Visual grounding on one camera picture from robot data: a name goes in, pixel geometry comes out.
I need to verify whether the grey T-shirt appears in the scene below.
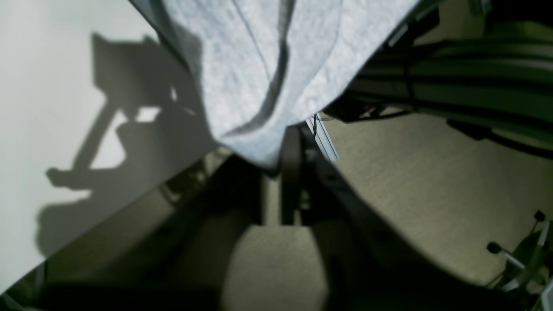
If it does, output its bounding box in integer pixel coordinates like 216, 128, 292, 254
163, 0, 417, 171

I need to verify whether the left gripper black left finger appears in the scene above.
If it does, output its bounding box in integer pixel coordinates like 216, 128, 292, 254
39, 155, 277, 311

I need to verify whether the grey chair base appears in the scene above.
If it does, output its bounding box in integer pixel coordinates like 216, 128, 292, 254
486, 210, 553, 311

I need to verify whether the aluminium rail behind table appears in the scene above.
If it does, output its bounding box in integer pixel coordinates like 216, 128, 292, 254
306, 113, 339, 162

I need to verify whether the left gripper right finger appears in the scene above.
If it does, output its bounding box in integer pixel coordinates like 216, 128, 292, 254
281, 125, 519, 311

